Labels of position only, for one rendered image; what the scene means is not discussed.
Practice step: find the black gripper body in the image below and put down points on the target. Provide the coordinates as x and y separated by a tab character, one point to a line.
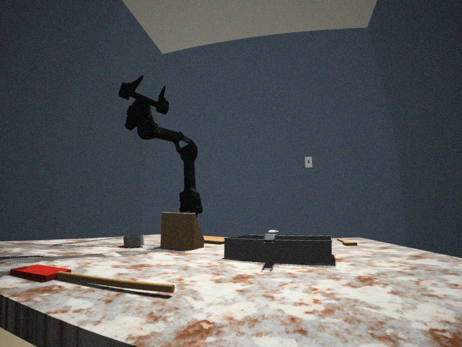
142	100

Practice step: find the red spatula with wooden handle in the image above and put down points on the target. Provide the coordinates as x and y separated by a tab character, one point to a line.
44	273

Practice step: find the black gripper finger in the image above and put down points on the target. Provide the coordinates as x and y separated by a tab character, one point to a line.
131	87
161	99

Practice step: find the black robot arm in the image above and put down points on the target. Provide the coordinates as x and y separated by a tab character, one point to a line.
147	129

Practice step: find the grey long-handled pan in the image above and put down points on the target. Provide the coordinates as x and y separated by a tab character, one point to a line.
133	240

